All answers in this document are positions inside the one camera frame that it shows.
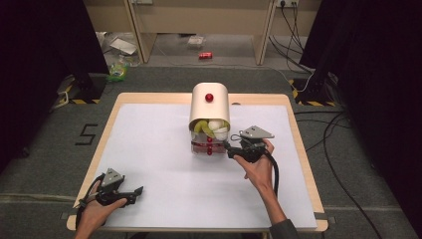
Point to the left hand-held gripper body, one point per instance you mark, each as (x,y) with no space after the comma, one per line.
(111,195)

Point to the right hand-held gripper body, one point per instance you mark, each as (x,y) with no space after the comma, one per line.
(253,146)

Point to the beige cylindrical container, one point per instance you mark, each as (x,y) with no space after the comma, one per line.
(209,106)

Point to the person's left hand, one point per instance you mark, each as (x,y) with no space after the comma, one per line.
(93,215)

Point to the person's right hand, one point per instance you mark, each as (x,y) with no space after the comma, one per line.
(260,174)

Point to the round white bun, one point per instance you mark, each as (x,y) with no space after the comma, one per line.
(215,124)

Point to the yellow-green banana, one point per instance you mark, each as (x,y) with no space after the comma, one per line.
(200,126)

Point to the white table mat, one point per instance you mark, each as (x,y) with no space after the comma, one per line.
(166,166)

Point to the wooden table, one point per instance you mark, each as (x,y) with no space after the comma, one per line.
(185,98)

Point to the stand base with hazard tape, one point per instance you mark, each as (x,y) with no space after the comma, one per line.
(310,93)
(88,91)

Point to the red can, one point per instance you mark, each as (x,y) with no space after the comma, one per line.
(205,55)

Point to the clear plastic container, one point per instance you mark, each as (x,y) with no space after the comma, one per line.
(195,41)

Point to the green snack packet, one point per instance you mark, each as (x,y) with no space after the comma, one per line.
(117,71)

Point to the beige wooden desk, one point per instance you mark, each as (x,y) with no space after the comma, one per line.
(205,15)

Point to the black curtain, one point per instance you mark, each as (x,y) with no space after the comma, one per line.
(40,66)
(375,83)

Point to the clear plastic bags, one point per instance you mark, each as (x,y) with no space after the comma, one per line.
(119,45)

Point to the white wall socket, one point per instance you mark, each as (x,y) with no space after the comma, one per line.
(287,2)

